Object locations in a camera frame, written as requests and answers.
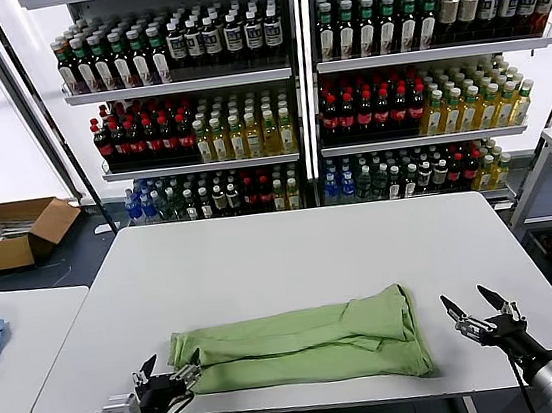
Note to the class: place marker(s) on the grey slanted frame pole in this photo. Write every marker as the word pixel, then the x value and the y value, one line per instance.
pixel 18 98

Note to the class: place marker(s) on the blue water bottle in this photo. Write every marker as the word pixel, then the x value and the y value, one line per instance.
pixel 332 191
pixel 348 189
pixel 148 208
pixel 132 207

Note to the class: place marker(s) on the grey metal shelf rack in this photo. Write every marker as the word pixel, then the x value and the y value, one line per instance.
pixel 182 86
pixel 430 56

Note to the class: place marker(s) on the dark drink bottle beige label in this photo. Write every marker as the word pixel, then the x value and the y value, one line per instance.
pixel 469 10
pixel 447 12

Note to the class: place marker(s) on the black slanted frame pole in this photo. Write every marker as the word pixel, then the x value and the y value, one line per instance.
pixel 50 119

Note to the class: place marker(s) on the white upright post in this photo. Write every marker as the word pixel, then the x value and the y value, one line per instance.
pixel 308 37

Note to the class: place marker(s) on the cola bottle red cap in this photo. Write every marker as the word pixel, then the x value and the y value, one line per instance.
pixel 331 122
pixel 473 173
pixel 122 148
pixel 383 116
pixel 105 148
pixel 400 114
pixel 187 140
pixel 170 142
pixel 418 112
pixel 366 118
pixel 251 198
pixel 136 146
pixel 154 144
pixel 266 196
pixel 348 120
pixel 457 175

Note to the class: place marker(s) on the small white floor object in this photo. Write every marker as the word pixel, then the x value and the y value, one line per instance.
pixel 104 229

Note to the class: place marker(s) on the light green t-shirt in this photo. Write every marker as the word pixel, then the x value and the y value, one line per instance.
pixel 298 345

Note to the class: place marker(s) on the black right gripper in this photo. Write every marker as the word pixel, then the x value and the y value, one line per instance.
pixel 511 339

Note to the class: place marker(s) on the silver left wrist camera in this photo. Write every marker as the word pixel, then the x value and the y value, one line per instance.
pixel 119 409

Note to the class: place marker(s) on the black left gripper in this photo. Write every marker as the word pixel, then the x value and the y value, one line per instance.
pixel 158 394

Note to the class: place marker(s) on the dark tea bottle green label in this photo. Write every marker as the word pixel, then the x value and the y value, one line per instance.
pixel 123 65
pixel 85 69
pixel 67 72
pixel 427 22
pixel 386 27
pixel 104 67
pixel 141 63
pixel 347 32
pixel 160 60
pixel 408 25
pixel 366 30
pixel 327 35

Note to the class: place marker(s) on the dark bottle white cap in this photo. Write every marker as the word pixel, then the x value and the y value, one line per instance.
pixel 395 184
pixel 441 176
pixel 191 208
pixel 234 200
pixel 410 182
pixel 425 178
pixel 220 201
pixel 206 206

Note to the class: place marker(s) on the yellow juice bottle white cap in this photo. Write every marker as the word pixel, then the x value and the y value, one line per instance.
pixel 255 142
pixel 470 115
pixel 205 148
pixel 503 173
pixel 507 111
pixel 489 113
pixel 522 109
pixel 434 120
pixel 453 117
pixel 238 144
pixel 221 146
pixel 289 138
pixel 280 198
pixel 272 140
pixel 486 174
pixel 295 196

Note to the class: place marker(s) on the grey metal rods bundle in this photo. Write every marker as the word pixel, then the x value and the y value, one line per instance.
pixel 3 231

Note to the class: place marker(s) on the green tinted clear bottle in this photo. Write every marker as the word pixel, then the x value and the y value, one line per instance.
pixel 162 206
pixel 365 185
pixel 177 207
pixel 381 183

